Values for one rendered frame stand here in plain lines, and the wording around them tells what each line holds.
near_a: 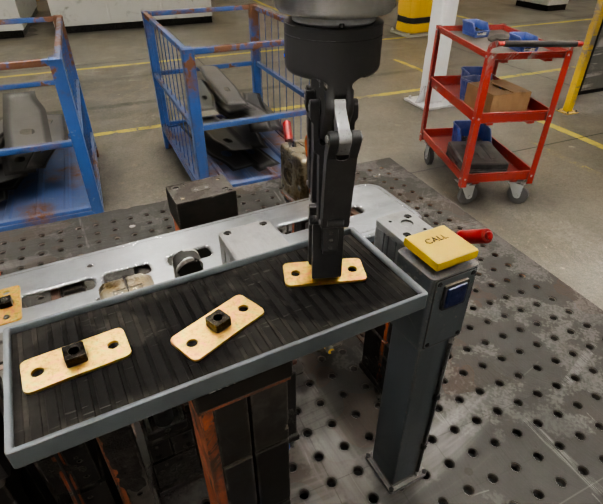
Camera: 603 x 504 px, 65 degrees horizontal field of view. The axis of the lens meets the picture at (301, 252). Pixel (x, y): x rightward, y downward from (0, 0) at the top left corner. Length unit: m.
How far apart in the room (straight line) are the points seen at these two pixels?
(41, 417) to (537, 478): 0.78
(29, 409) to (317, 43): 0.34
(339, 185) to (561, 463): 0.73
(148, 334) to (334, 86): 0.26
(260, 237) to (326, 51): 0.34
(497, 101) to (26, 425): 2.71
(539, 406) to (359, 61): 0.82
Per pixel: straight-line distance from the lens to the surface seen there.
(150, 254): 0.84
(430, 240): 0.57
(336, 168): 0.38
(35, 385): 0.44
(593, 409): 1.10
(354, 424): 0.94
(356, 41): 0.37
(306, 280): 0.48
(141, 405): 0.40
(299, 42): 0.37
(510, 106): 2.95
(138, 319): 0.47
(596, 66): 5.19
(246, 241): 0.64
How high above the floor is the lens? 1.47
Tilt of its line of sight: 35 degrees down
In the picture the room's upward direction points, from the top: straight up
